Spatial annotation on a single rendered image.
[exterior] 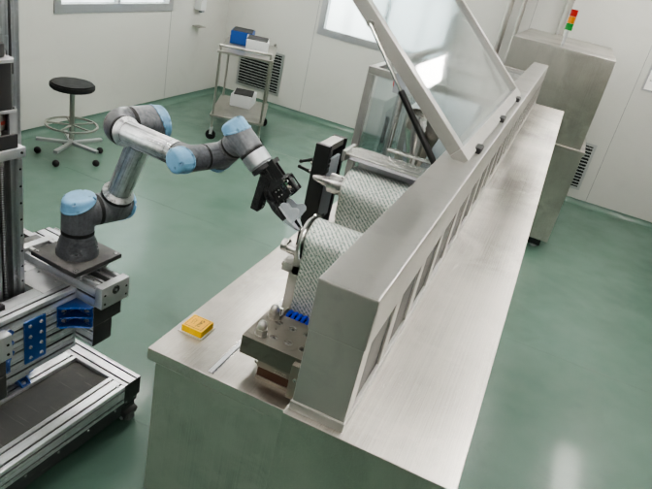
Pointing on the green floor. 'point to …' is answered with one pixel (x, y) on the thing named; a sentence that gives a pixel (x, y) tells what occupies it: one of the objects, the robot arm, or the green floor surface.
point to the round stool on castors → (71, 117)
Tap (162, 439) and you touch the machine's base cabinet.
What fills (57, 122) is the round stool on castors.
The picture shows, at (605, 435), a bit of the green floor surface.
